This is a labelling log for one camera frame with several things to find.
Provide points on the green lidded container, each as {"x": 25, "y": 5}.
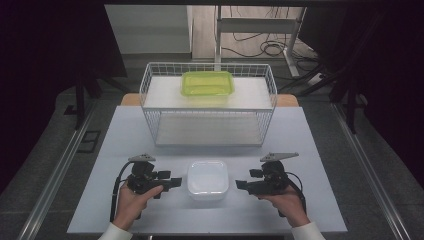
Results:
{"x": 207, "y": 84}

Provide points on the wooden table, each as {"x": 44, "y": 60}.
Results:
{"x": 288, "y": 100}

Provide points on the white cabinet panel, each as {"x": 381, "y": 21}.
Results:
{"x": 146, "y": 30}

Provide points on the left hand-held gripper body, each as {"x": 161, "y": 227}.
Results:
{"x": 141, "y": 176}

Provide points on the person's right hand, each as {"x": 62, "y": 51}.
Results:
{"x": 288, "y": 205}

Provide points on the black stand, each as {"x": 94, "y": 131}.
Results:
{"x": 350, "y": 106}
{"x": 81, "y": 100}

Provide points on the white desk frame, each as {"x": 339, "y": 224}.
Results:
{"x": 260, "y": 25}

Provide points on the metal floor rail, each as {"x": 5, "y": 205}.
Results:
{"x": 56, "y": 170}
{"x": 370, "y": 170}

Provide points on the person's left hand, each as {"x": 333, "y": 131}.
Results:
{"x": 131, "y": 205}

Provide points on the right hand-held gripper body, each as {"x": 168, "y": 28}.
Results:
{"x": 271, "y": 178}

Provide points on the white translucent lidded container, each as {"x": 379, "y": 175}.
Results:
{"x": 207, "y": 180}

